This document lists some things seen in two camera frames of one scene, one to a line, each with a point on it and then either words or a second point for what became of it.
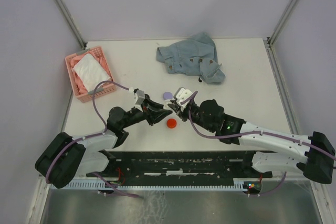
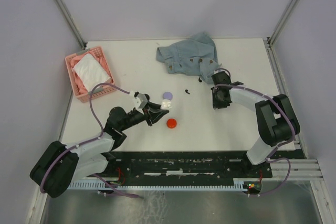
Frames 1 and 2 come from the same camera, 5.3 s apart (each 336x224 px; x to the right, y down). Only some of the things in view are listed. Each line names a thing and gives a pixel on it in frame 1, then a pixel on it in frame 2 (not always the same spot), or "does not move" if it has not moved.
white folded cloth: x=90 y=72 does not move
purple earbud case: x=167 y=95 does not move
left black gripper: x=152 y=116 does not move
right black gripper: x=180 y=114 -> x=216 y=104
